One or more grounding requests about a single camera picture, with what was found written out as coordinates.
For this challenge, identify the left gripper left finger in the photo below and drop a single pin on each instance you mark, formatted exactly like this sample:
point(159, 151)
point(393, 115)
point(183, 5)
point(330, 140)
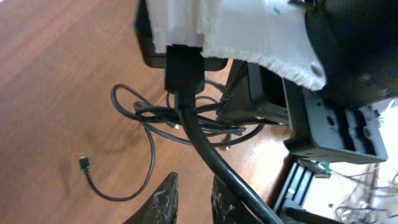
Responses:
point(162, 206)

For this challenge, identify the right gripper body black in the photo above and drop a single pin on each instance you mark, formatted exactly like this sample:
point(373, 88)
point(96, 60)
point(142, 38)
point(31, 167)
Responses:
point(253, 94)

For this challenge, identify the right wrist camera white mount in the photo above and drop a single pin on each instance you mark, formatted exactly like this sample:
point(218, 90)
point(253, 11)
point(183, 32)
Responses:
point(269, 33)

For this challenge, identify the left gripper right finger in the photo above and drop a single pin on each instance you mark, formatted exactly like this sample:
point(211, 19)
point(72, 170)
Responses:
point(227, 208)

